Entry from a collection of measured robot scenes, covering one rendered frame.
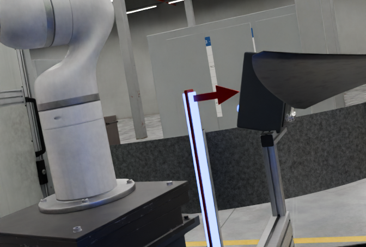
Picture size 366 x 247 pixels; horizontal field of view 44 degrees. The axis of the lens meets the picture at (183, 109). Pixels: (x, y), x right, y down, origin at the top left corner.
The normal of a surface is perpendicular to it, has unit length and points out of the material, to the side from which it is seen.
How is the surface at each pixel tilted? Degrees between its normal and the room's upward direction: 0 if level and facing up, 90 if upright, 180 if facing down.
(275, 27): 90
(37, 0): 75
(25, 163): 90
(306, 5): 90
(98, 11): 90
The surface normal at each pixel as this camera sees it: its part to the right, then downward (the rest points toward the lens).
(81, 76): 0.76, 0.00
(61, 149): -0.29, 0.11
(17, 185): 0.92, -0.13
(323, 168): 0.28, 0.00
